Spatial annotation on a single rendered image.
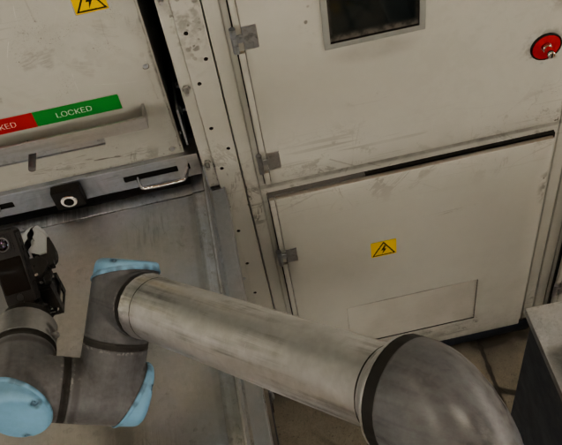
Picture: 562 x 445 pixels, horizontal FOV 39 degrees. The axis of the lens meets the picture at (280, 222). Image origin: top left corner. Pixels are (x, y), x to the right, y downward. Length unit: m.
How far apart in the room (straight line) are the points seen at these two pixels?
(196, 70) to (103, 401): 0.61
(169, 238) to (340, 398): 0.86
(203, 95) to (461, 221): 0.71
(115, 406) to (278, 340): 0.36
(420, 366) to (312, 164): 0.93
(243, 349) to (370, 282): 1.11
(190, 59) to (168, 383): 0.56
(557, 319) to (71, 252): 0.93
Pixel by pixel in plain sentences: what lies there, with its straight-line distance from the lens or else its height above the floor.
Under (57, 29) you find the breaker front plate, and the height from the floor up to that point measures 1.26.
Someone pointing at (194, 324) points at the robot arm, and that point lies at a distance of 0.93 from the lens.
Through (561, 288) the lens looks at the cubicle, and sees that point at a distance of 2.24.
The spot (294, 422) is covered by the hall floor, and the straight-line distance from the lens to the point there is 2.25.
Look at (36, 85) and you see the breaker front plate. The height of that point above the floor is 1.16.
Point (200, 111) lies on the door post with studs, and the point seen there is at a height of 1.06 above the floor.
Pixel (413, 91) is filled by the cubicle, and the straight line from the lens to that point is 1.52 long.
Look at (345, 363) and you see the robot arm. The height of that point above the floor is 1.36.
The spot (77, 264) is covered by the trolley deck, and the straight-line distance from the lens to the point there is 1.59.
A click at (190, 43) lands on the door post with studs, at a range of 1.38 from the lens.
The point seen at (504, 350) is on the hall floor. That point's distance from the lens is 2.35.
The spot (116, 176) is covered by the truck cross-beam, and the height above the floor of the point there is 0.91.
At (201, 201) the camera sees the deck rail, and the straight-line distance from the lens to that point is 1.60.
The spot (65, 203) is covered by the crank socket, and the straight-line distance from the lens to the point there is 1.63.
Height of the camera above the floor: 2.02
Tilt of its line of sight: 50 degrees down
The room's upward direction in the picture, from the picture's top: 11 degrees counter-clockwise
